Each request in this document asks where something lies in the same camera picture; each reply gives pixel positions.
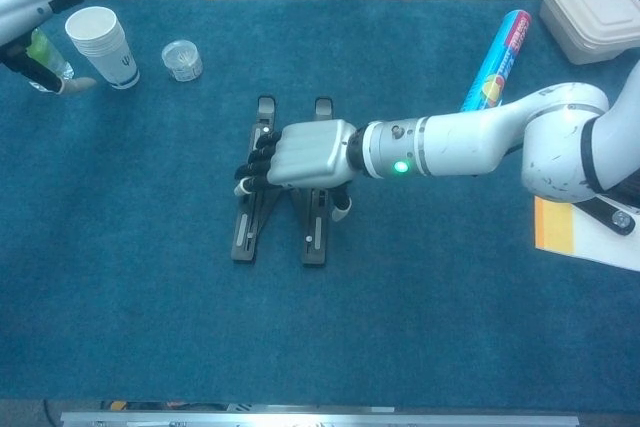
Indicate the blue food wrap roll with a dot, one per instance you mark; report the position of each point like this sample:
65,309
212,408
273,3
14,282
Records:
505,57

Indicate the teal table cloth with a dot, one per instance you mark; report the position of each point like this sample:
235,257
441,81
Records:
150,247

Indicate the yellow white booklet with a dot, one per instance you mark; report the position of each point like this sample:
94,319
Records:
555,227

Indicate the aluminium frame rail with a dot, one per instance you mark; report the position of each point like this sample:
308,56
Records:
320,419

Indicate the black metal laptop stand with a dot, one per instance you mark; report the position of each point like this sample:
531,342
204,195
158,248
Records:
315,242

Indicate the black stapler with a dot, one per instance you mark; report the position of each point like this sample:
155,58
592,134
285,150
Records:
615,217

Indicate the white paper cup stack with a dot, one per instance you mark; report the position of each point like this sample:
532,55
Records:
105,52

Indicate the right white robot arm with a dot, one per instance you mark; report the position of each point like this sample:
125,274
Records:
475,142

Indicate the beige lidded food container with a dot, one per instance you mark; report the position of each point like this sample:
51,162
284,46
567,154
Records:
590,12

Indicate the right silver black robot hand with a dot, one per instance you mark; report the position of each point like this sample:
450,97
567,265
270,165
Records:
310,152

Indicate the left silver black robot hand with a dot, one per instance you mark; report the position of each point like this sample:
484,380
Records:
20,7

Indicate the clear bottle green label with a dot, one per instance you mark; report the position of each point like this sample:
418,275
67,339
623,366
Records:
50,57

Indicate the clear plastic toothpick jar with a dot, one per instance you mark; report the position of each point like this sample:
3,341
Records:
182,61

